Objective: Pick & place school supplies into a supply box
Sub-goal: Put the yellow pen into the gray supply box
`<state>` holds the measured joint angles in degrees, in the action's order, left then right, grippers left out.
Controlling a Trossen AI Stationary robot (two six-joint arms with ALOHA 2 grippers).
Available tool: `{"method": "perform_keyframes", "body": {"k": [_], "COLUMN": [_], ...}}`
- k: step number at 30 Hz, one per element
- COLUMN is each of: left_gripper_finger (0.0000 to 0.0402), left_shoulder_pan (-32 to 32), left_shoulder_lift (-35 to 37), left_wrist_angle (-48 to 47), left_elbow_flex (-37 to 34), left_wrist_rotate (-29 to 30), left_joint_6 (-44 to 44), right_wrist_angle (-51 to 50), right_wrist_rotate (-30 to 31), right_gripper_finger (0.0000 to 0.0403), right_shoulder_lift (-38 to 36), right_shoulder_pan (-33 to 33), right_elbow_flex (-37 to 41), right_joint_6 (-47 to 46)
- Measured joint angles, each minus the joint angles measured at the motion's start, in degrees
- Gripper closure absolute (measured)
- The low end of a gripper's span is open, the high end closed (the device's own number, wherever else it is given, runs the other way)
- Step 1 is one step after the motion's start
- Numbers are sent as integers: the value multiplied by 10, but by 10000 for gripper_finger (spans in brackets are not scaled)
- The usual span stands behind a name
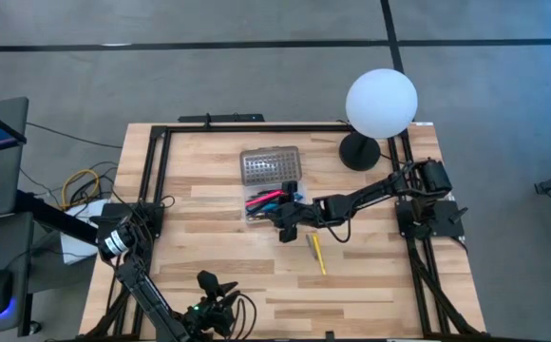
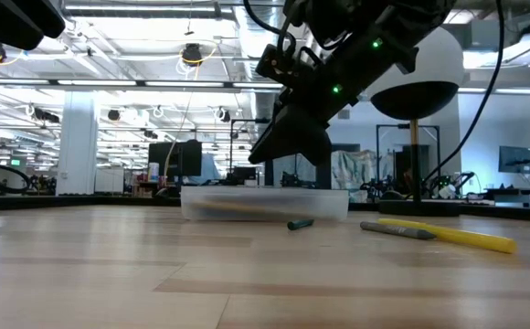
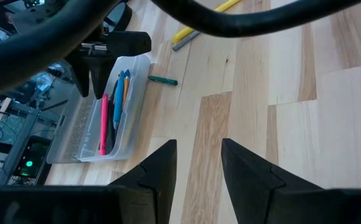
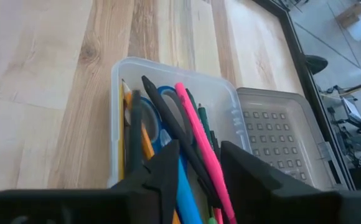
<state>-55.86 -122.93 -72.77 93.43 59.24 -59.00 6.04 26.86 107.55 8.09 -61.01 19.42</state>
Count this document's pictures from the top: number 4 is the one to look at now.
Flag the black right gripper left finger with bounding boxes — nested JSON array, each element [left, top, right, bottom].
[[111, 139, 181, 224]]

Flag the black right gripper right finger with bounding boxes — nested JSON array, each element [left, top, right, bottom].
[[220, 140, 345, 224]]

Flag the blue marker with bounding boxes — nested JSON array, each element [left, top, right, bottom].
[[159, 128, 204, 224]]

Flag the grey pen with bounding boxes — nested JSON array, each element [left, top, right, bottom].
[[129, 89, 144, 175]]

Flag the black pen with clip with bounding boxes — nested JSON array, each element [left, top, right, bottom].
[[141, 75, 222, 208]]

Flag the light green marker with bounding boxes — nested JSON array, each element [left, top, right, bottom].
[[197, 103, 215, 149]]

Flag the clear supply box grey lid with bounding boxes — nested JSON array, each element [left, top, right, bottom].
[[107, 56, 350, 224]]

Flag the dark green marker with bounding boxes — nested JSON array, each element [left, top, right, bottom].
[[185, 88, 202, 119]]

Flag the pink orange marker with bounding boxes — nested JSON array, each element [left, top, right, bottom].
[[212, 207, 225, 224]]

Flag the black oval object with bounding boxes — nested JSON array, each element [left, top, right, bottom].
[[304, 55, 329, 75]]

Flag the brown cardboard box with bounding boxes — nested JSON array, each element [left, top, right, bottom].
[[335, 2, 361, 29]]

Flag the yellow wooden pencil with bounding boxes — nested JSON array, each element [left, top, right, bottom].
[[121, 78, 182, 224]]

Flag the blue handled scissors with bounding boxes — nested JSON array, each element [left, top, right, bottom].
[[139, 85, 194, 162]]

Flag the fat pink highlighter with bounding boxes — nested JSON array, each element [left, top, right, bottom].
[[174, 82, 238, 224]]

